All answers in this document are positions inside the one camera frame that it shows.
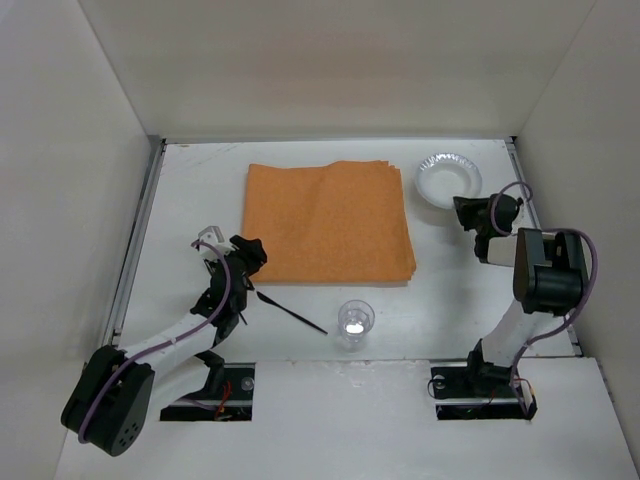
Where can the clear plastic cup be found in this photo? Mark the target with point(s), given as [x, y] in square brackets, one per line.
[356, 319]

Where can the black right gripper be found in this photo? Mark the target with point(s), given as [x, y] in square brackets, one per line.
[469, 212]

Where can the orange cloth placemat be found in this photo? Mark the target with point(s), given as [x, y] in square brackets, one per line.
[343, 223]

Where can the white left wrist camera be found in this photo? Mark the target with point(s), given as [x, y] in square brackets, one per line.
[211, 236]

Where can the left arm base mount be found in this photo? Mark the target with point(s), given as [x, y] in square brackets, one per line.
[226, 397]

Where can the black knife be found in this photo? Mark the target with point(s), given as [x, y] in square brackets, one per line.
[264, 298]

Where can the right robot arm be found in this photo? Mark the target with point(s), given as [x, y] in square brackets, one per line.
[550, 279]

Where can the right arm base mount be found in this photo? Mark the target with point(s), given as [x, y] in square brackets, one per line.
[458, 397]

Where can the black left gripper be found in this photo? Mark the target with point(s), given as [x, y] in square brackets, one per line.
[248, 251]

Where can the white ceramic plate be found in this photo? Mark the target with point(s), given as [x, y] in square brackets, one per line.
[443, 176]

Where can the left aluminium table rail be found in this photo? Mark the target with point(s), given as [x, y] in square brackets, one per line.
[115, 319]

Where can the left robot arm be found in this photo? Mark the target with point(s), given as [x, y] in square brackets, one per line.
[113, 396]

